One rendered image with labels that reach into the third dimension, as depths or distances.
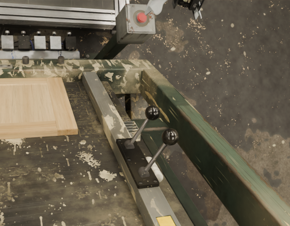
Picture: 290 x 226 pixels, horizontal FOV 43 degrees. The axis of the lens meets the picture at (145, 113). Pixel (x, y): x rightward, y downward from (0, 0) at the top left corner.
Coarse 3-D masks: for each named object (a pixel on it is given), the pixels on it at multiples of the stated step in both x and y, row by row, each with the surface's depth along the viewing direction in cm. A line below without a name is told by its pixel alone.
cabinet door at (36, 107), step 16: (0, 80) 130; (16, 80) 132; (32, 80) 133; (48, 80) 135; (0, 96) 119; (16, 96) 120; (32, 96) 122; (48, 96) 123; (64, 96) 123; (0, 112) 110; (16, 112) 110; (32, 112) 112; (48, 112) 113; (64, 112) 113; (0, 128) 100; (16, 128) 101; (32, 128) 102; (48, 128) 103; (64, 128) 104
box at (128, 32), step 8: (128, 8) 145; (136, 8) 146; (144, 8) 147; (120, 16) 153; (128, 16) 145; (136, 16) 146; (152, 16) 148; (120, 24) 154; (128, 24) 145; (152, 24) 148; (120, 32) 154; (128, 32) 145; (136, 32) 146; (144, 32) 147; (152, 32) 148; (120, 40) 156; (128, 40) 156; (136, 40) 157; (144, 40) 158
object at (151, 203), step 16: (96, 80) 134; (96, 96) 121; (96, 112) 118; (112, 112) 112; (112, 128) 102; (112, 144) 99; (128, 176) 85; (144, 192) 78; (160, 192) 79; (144, 208) 75; (160, 208) 74; (176, 224) 70
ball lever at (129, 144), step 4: (148, 108) 89; (152, 108) 89; (156, 108) 89; (148, 112) 89; (152, 112) 89; (156, 112) 89; (148, 116) 89; (152, 116) 89; (156, 116) 89; (148, 120) 91; (152, 120) 90; (144, 124) 91; (140, 128) 91; (136, 132) 92; (140, 132) 91; (136, 136) 92; (128, 140) 93; (132, 140) 92; (124, 144) 93; (128, 144) 91; (132, 144) 92; (128, 148) 92
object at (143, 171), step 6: (168, 132) 79; (174, 132) 79; (162, 138) 80; (168, 138) 79; (174, 138) 79; (162, 144) 81; (168, 144) 80; (174, 144) 80; (162, 150) 81; (156, 156) 81; (150, 162) 82; (144, 168) 83; (144, 174) 81
